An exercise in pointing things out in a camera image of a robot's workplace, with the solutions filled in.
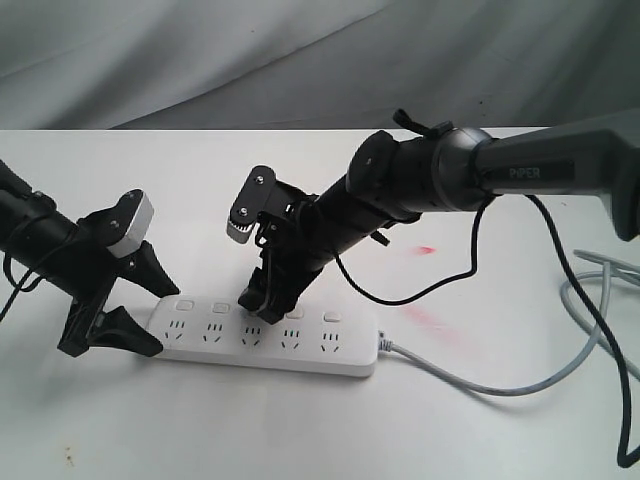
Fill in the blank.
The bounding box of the grey power cable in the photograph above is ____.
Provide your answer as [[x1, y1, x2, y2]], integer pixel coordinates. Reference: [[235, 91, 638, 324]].
[[375, 248, 640, 399]]

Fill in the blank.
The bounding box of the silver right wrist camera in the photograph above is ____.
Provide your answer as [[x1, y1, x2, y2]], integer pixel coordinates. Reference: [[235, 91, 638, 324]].
[[226, 165, 276, 244]]

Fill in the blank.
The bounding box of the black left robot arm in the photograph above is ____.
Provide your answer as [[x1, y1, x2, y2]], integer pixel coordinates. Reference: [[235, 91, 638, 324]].
[[1, 165, 179, 357]]

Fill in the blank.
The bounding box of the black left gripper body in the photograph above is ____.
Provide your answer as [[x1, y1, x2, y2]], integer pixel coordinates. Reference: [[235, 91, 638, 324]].
[[58, 204, 131, 357]]

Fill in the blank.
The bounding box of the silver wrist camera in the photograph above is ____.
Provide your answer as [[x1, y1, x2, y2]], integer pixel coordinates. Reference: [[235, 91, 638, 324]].
[[226, 165, 276, 244], [106, 189, 154, 258]]

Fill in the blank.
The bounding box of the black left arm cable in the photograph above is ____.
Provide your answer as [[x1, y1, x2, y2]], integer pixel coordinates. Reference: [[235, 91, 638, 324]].
[[0, 249, 41, 321]]

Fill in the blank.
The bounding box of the white five-outlet power strip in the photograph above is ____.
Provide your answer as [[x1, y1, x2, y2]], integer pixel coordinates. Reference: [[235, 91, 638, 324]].
[[146, 295, 380, 378]]

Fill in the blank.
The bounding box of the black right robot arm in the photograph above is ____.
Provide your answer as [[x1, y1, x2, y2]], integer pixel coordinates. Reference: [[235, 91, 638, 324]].
[[227, 110, 639, 324]]

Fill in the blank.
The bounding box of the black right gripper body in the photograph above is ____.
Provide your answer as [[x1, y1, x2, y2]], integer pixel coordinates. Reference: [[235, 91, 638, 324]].
[[254, 182, 335, 300]]

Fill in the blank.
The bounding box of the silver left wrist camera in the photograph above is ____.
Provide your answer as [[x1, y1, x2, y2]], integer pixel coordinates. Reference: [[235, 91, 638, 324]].
[[106, 189, 154, 258]]

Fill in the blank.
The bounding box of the grey backdrop cloth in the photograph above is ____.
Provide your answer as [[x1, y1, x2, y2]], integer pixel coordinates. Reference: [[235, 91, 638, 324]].
[[1, 1, 639, 130]]

